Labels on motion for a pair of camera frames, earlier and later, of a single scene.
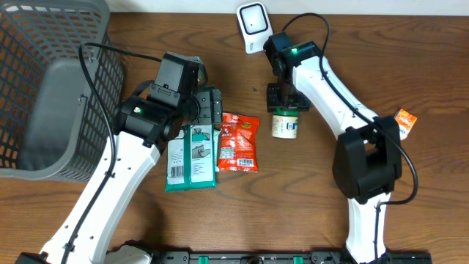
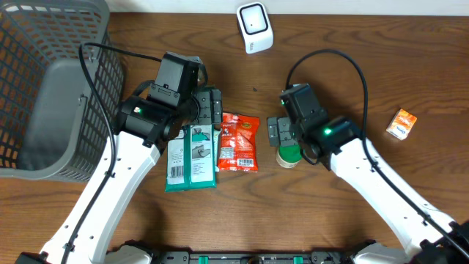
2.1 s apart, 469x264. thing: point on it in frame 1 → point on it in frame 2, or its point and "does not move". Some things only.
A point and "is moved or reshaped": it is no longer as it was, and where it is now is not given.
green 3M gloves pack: [193, 158] does not move
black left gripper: [210, 107] does not move
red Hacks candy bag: [238, 145] does not move
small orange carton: [405, 122] does not move
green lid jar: [285, 123] is moved or reshaped
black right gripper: [303, 104] → [283, 136]
